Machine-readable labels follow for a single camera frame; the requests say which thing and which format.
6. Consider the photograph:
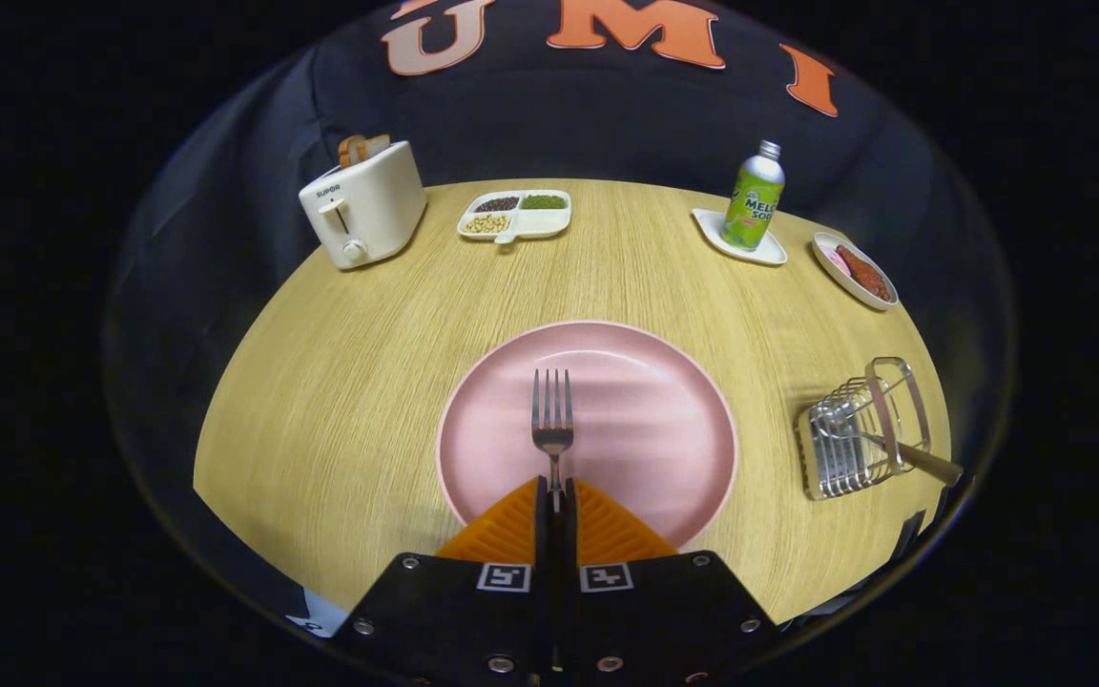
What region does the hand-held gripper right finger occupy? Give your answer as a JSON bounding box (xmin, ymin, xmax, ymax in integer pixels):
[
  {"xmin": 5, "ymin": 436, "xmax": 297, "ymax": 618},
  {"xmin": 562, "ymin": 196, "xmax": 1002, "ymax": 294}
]
[{"xmin": 564, "ymin": 476, "xmax": 783, "ymax": 687}]

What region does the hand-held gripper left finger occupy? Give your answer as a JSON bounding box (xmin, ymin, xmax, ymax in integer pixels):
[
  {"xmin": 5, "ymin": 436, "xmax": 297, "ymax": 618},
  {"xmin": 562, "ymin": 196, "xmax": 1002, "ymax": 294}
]
[{"xmin": 330, "ymin": 476, "xmax": 550, "ymax": 687}]

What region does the fork with brown handle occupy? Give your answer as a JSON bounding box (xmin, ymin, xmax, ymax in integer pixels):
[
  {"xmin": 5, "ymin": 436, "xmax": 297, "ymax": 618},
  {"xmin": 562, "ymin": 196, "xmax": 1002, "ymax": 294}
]
[{"xmin": 530, "ymin": 368, "xmax": 575, "ymax": 516}]

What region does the spoon with brown handle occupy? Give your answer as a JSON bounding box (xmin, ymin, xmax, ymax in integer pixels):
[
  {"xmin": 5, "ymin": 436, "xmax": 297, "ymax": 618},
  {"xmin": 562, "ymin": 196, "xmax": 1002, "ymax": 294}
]
[{"xmin": 809, "ymin": 399, "xmax": 965, "ymax": 488}]

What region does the pink round plate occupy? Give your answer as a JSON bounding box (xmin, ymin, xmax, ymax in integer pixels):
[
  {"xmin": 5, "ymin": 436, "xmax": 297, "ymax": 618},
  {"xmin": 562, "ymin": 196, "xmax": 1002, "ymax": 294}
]
[{"xmin": 435, "ymin": 321, "xmax": 739, "ymax": 552}]

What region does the metal cutlery basket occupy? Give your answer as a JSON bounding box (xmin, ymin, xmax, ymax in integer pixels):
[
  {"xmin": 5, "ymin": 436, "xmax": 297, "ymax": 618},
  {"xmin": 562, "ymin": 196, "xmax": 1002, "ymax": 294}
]
[{"xmin": 796, "ymin": 356, "xmax": 933, "ymax": 502}]

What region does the white oval food plate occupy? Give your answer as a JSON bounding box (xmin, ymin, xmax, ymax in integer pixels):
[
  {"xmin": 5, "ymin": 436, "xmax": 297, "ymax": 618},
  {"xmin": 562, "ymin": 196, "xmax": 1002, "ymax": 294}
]
[{"xmin": 812, "ymin": 232, "xmax": 900, "ymax": 312}]

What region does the white square coaster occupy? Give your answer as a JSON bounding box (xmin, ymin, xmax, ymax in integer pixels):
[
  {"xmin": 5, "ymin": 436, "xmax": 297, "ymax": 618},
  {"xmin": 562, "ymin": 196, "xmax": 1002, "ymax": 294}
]
[{"xmin": 691, "ymin": 208, "xmax": 789, "ymax": 266}]

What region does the white divided dish with beans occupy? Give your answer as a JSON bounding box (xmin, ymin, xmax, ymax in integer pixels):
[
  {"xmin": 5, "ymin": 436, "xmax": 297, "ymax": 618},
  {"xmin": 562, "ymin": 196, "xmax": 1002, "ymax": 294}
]
[{"xmin": 456, "ymin": 189, "xmax": 573, "ymax": 245}]

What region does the red-brown meat piece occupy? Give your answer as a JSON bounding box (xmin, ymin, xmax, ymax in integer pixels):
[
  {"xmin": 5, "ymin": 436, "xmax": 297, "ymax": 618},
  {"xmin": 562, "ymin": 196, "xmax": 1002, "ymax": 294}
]
[{"xmin": 834, "ymin": 244, "xmax": 892, "ymax": 302}]

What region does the white toaster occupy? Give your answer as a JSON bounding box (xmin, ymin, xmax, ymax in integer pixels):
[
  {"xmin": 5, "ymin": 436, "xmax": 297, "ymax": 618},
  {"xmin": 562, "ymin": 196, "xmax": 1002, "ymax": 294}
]
[{"xmin": 298, "ymin": 140, "xmax": 428, "ymax": 271}]

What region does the green soda bottle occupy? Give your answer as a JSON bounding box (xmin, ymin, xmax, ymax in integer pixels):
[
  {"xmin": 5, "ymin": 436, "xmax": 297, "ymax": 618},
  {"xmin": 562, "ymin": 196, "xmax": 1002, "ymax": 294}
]
[{"xmin": 720, "ymin": 139, "xmax": 786, "ymax": 252}]

